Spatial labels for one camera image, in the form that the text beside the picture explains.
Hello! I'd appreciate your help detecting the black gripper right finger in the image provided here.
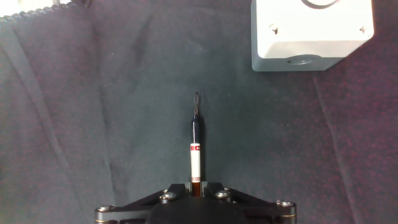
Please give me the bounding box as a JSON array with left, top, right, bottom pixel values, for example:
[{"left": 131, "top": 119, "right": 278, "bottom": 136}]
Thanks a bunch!
[{"left": 201, "top": 182, "right": 297, "bottom": 224}]

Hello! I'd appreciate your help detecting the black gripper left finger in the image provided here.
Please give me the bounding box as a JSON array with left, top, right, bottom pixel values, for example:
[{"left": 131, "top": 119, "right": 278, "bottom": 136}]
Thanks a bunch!
[{"left": 95, "top": 182, "right": 192, "bottom": 224}]

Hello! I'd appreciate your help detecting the black cloth with blue print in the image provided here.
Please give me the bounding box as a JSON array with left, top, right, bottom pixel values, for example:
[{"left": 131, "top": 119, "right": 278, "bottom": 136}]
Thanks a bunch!
[{"left": 0, "top": 0, "right": 398, "bottom": 224}]

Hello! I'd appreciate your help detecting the grey box with red button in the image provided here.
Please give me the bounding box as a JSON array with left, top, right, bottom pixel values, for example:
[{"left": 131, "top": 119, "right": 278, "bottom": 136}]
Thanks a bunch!
[{"left": 251, "top": 0, "right": 375, "bottom": 72}]

